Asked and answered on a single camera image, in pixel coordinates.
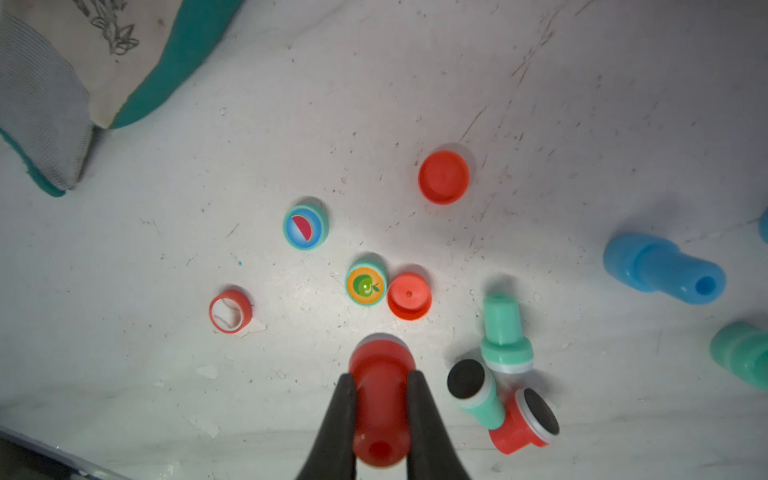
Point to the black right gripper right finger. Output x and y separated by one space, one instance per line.
431 455

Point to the green grey work glove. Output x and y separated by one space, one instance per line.
70 68

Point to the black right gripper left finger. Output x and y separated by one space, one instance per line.
332 456

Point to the blue stamp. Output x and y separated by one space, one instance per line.
648 263

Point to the orange ring stamp cap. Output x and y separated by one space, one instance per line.
230 312

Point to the red cap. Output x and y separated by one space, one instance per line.
444 177
409 296

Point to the red stamp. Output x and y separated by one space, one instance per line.
380 365
529 420

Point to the blue ring stamp cap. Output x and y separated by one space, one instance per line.
305 226

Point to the green stamp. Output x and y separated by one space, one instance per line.
741 349
473 387
505 349

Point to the red cap lower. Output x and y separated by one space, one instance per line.
409 296

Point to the yellow-green ring cap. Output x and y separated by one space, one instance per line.
366 282

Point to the red cap upper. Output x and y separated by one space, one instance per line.
444 177

